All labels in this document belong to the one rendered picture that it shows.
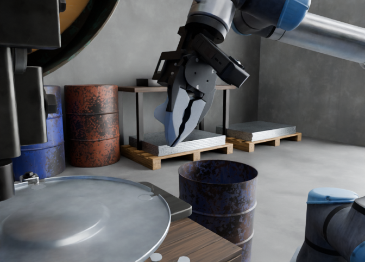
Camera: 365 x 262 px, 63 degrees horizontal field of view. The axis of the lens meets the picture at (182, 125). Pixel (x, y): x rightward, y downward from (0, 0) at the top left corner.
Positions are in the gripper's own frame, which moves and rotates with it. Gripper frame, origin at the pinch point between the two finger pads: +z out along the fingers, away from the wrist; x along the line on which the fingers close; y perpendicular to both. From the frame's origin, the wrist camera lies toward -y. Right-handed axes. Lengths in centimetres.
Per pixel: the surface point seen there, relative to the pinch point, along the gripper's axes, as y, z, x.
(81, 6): 34.3, -22.9, 10.9
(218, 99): 311, -117, -325
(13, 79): -4.7, 1.0, 24.8
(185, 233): 47, 29, -61
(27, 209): 5.6, 15.5, 15.4
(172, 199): -2.1, 8.8, -1.7
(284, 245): 47, 29, -145
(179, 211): -5.8, 9.6, 0.0
